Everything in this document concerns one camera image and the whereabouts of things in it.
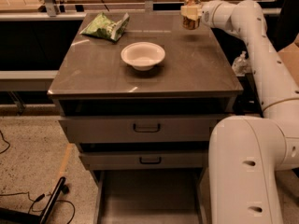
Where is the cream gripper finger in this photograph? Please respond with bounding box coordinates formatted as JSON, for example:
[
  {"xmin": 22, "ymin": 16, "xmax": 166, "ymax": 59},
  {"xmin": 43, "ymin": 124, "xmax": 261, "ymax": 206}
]
[{"xmin": 180, "ymin": 5, "xmax": 202, "ymax": 21}]

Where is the orange soda can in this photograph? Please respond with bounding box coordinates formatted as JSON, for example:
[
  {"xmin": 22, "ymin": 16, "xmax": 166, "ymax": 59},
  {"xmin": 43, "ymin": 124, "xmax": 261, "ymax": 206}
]
[{"xmin": 181, "ymin": 0, "xmax": 201, "ymax": 30}]

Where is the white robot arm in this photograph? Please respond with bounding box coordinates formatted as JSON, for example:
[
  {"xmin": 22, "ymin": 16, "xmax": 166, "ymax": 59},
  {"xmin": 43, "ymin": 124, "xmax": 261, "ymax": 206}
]
[{"xmin": 200, "ymin": 0, "xmax": 299, "ymax": 224}]

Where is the grey drawer cabinet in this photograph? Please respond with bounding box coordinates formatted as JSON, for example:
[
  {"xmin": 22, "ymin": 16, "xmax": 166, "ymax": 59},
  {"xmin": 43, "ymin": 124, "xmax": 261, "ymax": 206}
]
[{"xmin": 47, "ymin": 10, "xmax": 245, "ymax": 224}]

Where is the top grey drawer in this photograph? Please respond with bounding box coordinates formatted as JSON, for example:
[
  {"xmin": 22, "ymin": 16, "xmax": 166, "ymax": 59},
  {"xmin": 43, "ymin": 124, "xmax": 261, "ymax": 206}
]
[{"xmin": 59, "ymin": 115, "xmax": 225, "ymax": 144}]

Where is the grey drawer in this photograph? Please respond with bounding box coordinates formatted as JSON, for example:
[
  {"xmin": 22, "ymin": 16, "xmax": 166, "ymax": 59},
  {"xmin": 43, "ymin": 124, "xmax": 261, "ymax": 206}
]
[
  {"xmin": 59, "ymin": 115, "xmax": 225, "ymax": 144},
  {"xmin": 79, "ymin": 150, "xmax": 207, "ymax": 171}
]

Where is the middle grey drawer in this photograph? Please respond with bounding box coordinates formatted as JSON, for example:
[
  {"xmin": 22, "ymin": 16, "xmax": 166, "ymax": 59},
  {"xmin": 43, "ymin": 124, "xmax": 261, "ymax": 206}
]
[{"xmin": 79, "ymin": 150, "xmax": 207, "ymax": 171}]

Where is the bottom open drawer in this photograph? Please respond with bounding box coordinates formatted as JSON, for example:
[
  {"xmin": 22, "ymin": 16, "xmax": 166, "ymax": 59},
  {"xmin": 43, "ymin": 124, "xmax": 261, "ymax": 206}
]
[{"xmin": 93, "ymin": 169, "xmax": 208, "ymax": 224}]

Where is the white bowl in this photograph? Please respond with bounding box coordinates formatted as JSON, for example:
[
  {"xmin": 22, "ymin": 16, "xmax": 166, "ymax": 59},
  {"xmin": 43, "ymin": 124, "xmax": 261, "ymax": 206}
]
[{"xmin": 121, "ymin": 42, "xmax": 165, "ymax": 71}]

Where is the left clear sanitizer bottle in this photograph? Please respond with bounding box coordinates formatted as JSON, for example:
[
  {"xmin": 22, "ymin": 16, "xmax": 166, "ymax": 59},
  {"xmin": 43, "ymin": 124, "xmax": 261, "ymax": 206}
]
[{"xmin": 232, "ymin": 51, "xmax": 249, "ymax": 77}]

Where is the green chip bag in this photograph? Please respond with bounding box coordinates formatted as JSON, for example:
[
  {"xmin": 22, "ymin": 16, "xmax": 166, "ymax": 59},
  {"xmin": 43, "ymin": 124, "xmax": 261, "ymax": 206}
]
[{"xmin": 80, "ymin": 13, "xmax": 130, "ymax": 42}]

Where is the black stand base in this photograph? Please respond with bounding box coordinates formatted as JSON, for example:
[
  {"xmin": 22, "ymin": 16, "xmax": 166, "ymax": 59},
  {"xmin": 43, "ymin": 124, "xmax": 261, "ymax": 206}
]
[{"xmin": 0, "ymin": 176, "xmax": 68, "ymax": 224}]

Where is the black floor cable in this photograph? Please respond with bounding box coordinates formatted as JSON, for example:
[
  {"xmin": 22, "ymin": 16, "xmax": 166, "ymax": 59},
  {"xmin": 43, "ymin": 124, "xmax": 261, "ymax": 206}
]
[{"xmin": 0, "ymin": 190, "xmax": 77, "ymax": 224}]

